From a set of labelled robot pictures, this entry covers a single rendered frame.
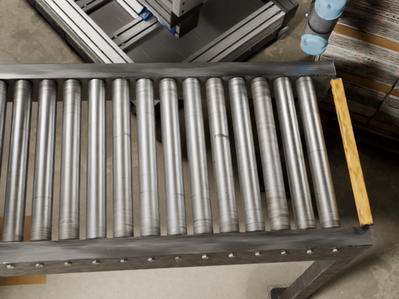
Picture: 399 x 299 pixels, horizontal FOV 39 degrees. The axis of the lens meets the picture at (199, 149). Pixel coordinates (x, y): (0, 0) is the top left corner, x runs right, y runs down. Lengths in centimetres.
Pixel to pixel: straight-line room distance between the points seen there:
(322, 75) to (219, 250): 60
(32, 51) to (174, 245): 150
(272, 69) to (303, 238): 49
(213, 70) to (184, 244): 51
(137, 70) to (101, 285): 91
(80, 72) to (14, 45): 112
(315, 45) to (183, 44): 87
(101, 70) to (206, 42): 89
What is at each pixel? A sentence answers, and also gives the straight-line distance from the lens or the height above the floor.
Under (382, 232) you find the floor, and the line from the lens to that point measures 242.
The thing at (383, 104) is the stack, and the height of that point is 30.
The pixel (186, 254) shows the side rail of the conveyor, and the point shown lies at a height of 80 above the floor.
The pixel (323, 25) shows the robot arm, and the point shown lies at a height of 92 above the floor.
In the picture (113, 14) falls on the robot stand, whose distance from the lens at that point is 247.
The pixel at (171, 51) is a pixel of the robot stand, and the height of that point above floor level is 21.
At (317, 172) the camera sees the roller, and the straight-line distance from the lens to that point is 151.
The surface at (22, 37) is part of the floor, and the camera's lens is 270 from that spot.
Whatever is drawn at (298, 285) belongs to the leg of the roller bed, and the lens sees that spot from 194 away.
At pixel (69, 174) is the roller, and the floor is 80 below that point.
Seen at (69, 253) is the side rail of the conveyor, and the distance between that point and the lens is 137.
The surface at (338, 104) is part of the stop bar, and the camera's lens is 160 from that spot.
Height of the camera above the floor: 211
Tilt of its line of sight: 63 degrees down
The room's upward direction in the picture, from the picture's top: 12 degrees clockwise
